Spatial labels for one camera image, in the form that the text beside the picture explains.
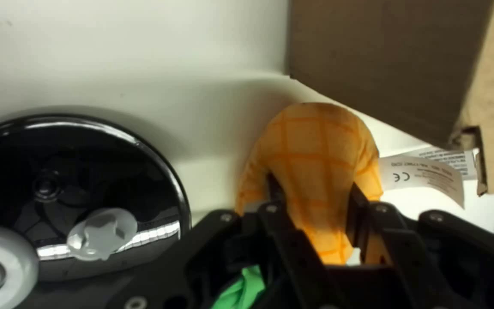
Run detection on brown cardboard box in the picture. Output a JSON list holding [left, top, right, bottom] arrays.
[[285, 0, 494, 197]]

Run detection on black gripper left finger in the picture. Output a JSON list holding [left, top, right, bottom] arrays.
[[258, 169, 327, 271]]

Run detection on black round pan with lid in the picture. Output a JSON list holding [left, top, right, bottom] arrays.
[[0, 109, 194, 283]]

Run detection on orange pineapple plushie green leaves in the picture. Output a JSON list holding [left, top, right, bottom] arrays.
[[212, 101, 467, 309]]

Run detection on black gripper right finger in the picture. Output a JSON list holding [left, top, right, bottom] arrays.
[[347, 183, 402, 266]]

